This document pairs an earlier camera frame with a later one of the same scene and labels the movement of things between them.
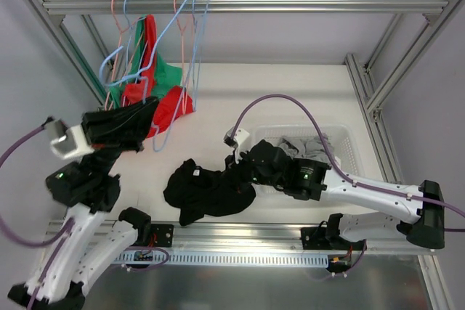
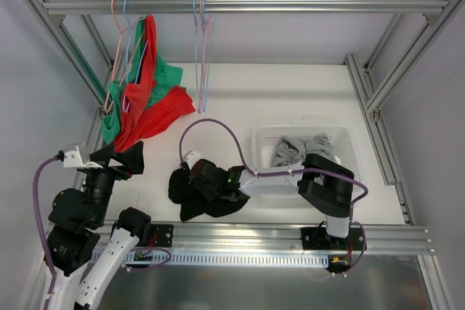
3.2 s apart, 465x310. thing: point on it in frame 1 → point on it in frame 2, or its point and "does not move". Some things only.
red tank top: (173, 102) does not move
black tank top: (197, 192) does not move
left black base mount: (161, 235) does not move
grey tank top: (309, 147) does not move
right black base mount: (314, 238) does not move
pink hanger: (184, 102) → (205, 55)
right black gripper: (243, 165) → (196, 174)
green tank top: (166, 77) does not move
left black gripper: (105, 130) → (105, 163)
